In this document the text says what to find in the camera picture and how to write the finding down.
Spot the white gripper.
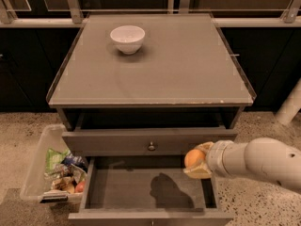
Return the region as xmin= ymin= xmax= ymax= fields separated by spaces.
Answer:
xmin=183 ymin=140 xmax=232 ymax=179

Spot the orange fruit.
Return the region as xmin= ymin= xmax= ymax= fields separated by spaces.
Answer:
xmin=184 ymin=149 xmax=206 ymax=168

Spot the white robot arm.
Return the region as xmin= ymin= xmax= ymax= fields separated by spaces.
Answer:
xmin=183 ymin=137 xmax=301 ymax=193

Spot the grey upper drawer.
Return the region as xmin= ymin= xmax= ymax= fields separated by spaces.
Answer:
xmin=62 ymin=127 xmax=237 ymax=156

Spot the round metal drawer knob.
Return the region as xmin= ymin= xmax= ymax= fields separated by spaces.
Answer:
xmin=148 ymin=141 xmax=156 ymax=152

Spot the grey open middle drawer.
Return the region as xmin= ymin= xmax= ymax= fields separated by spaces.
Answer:
xmin=69 ymin=155 xmax=233 ymax=226

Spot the grey drawer cabinet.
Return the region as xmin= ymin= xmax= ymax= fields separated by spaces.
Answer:
xmin=46 ymin=12 xmax=258 ymax=226

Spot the blue snack packet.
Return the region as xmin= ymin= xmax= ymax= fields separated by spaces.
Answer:
xmin=62 ymin=153 xmax=85 ymax=168

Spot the red apple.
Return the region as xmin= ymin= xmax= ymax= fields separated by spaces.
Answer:
xmin=74 ymin=181 xmax=86 ymax=193

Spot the white ceramic bowl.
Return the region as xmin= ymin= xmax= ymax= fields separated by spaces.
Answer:
xmin=110 ymin=25 xmax=146 ymax=55

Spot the clear plastic bin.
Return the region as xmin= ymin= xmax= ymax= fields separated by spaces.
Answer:
xmin=20 ymin=124 xmax=87 ymax=203

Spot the green snack bag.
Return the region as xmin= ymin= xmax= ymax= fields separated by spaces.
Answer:
xmin=45 ymin=148 xmax=70 ymax=173

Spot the white cylindrical post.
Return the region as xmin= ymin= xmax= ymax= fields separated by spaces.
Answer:
xmin=276 ymin=79 xmax=301 ymax=125

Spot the metal window frame rail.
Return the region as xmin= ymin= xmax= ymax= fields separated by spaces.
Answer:
xmin=1 ymin=0 xmax=301 ymax=28

